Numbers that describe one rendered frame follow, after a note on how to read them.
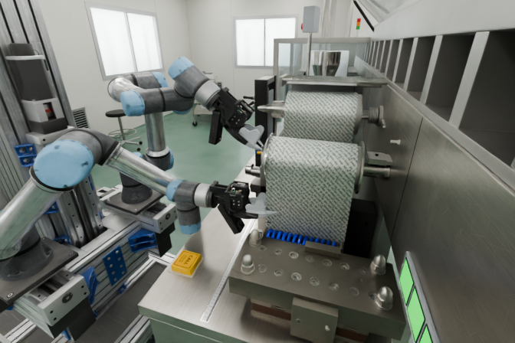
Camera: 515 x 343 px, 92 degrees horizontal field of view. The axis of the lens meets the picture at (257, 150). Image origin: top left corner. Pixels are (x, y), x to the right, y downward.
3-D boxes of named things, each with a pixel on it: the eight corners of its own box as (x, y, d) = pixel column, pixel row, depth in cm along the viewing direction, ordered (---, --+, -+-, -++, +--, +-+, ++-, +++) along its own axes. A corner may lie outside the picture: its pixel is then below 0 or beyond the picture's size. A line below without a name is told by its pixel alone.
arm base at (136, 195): (115, 199, 130) (110, 183, 127) (139, 185, 143) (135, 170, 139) (136, 207, 125) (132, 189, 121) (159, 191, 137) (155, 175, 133)
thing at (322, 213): (266, 229, 79) (267, 178, 72) (343, 245, 73) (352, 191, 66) (265, 230, 79) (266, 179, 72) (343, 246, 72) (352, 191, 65)
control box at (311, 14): (304, 33, 114) (306, 8, 110) (318, 33, 111) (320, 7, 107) (298, 32, 108) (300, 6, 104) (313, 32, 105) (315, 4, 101)
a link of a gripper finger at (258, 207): (273, 204, 70) (244, 199, 73) (273, 221, 73) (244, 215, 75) (277, 198, 73) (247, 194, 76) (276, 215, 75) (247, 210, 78)
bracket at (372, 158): (365, 156, 70) (366, 149, 69) (388, 158, 68) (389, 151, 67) (367, 164, 65) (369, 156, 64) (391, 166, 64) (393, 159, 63)
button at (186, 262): (183, 254, 85) (182, 249, 85) (201, 259, 84) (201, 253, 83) (171, 270, 79) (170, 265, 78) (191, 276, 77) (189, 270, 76)
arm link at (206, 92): (190, 101, 74) (204, 96, 81) (201, 112, 74) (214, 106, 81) (203, 81, 70) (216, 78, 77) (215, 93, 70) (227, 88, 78)
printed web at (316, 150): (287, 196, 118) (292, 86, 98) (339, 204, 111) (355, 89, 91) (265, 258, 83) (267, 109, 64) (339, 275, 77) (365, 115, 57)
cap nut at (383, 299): (373, 293, 58) (376, 279, 56) (390, 297, 57) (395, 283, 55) (375, 308, 55) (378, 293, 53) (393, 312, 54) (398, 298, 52)
